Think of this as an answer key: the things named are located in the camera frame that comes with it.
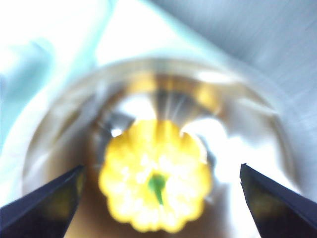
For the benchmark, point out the yellow toy pumpkin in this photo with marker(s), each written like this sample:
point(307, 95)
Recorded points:
point(153, 178)

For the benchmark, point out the mint green breakfast machine base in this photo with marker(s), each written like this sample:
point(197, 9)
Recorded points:
point(27, 67)

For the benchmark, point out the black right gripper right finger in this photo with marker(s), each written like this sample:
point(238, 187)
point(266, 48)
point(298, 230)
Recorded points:
point(280, 208)

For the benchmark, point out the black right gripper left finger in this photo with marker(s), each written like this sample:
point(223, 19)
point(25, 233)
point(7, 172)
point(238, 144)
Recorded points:
point(42, 210)

